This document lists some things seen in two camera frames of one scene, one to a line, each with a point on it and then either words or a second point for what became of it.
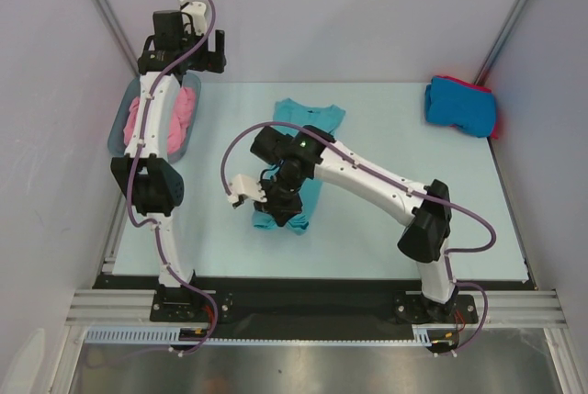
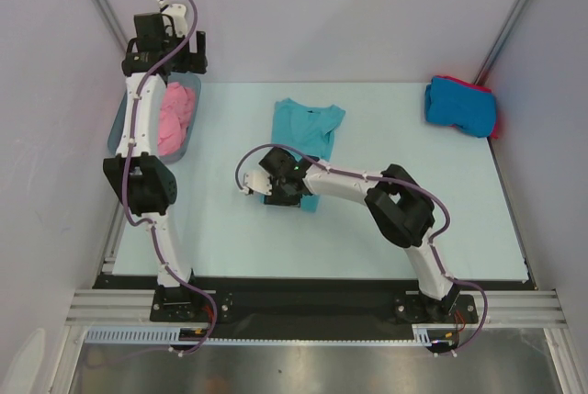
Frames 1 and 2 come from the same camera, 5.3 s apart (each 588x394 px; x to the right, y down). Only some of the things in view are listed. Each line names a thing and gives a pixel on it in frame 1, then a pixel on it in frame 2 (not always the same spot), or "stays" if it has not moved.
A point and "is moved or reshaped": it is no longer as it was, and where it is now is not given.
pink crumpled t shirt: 180,124 stays
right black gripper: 281,201 to 282,198
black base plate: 315,303 stays
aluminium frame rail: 497,308 stays
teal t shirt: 308,112 is moved or reshaped
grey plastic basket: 116,142 stays
